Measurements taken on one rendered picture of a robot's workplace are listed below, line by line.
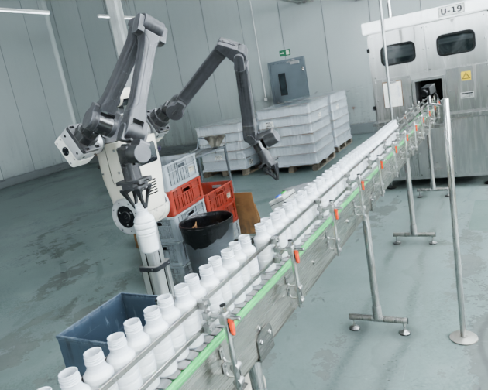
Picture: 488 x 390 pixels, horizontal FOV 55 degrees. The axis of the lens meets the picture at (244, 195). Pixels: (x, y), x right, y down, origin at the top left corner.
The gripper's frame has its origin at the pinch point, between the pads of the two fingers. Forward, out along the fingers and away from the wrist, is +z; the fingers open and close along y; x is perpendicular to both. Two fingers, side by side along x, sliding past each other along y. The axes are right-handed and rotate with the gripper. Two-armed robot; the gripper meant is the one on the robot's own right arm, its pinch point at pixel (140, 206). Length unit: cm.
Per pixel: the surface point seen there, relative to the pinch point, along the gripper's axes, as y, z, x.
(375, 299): 31, 111, 148
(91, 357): 29, 14, -57
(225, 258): 30.2, 16.7, -3.9
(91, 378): 29, 18, -58
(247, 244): 31.0, 17.7, 8.6
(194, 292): 30.1, 18.5, -21.8
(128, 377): 31, 23, -51
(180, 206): -141, 58, 205
